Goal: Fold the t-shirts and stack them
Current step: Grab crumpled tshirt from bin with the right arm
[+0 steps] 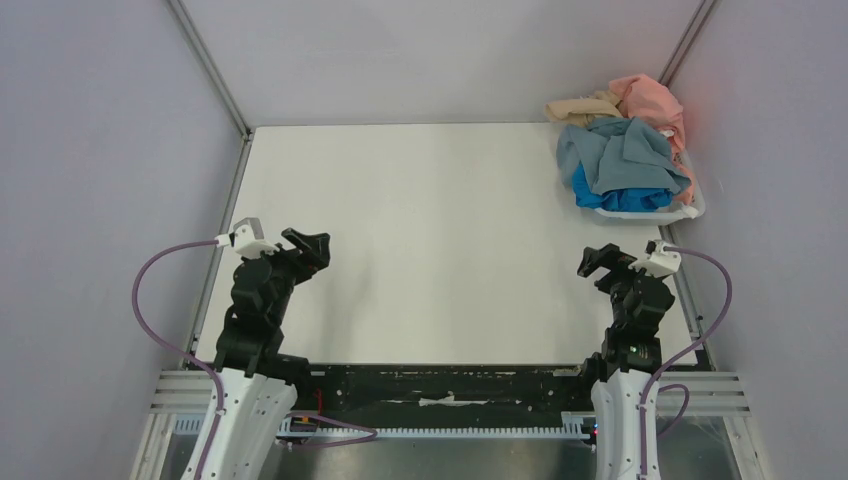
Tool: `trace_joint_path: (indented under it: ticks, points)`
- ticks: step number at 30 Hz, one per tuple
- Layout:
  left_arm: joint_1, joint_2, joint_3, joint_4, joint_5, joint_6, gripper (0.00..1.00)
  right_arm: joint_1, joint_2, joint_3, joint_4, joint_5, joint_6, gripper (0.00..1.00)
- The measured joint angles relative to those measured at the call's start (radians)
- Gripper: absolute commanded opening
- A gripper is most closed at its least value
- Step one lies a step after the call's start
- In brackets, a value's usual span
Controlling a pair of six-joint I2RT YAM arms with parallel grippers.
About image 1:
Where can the pink t shirt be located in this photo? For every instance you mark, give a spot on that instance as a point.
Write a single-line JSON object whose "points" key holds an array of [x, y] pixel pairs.
{"points": [[643, 97]]}

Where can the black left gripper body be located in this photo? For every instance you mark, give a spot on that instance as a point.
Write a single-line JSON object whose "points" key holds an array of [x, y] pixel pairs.
{"points": [[295, 268]]}

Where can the bright blue t shirt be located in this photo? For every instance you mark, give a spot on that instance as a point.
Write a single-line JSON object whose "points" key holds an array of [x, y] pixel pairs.
{"points": [[634, 200]]}

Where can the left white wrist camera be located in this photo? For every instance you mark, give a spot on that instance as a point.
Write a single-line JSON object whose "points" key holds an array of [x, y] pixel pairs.
{"points": [[247, 239]]}

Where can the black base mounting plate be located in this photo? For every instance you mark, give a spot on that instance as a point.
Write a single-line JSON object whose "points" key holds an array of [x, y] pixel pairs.
{"points": [[419, 396]]}

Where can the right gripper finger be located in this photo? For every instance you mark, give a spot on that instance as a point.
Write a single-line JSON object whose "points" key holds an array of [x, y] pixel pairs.
{"points": [[612, 253], [592, 260]]}

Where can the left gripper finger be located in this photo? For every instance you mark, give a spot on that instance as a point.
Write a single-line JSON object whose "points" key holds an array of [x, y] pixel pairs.
{"points": [[300, 240], [319, 250]]}

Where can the aluminium frame rail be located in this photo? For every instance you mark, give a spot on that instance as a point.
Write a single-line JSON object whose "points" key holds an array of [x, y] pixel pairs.
{"points": [[712, 394]]}

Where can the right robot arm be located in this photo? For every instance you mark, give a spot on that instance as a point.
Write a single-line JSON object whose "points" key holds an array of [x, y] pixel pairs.
{"points": [[620, 376]]}

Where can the white slotted cable duct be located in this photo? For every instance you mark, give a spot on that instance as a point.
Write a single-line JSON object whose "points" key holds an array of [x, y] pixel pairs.
{"points": [[569, 430]]}

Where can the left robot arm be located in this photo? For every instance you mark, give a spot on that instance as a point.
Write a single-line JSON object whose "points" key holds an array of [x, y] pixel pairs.
{"points": [[255, 385]]}

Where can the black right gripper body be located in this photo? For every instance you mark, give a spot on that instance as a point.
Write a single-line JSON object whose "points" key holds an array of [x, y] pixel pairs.
{"points": [[613, 269]]}

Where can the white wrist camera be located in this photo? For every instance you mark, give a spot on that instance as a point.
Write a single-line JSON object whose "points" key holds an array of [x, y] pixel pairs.
{"points": [[247, 239], [659, 260]]}

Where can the grey-blue t shirt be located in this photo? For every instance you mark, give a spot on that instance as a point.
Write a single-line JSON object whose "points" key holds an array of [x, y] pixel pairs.
{"points": [[618, 154]]}

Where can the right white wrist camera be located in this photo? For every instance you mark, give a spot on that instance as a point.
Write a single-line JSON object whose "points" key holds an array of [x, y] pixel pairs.
{"points": [[659, 260]]}

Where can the beige t shirt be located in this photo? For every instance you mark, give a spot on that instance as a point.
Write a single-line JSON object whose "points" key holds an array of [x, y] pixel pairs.
{"points": [[583, 111]]}

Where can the white laundry basket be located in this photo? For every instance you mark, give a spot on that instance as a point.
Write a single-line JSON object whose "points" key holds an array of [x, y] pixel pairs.
{"points": [[675, 212]]}

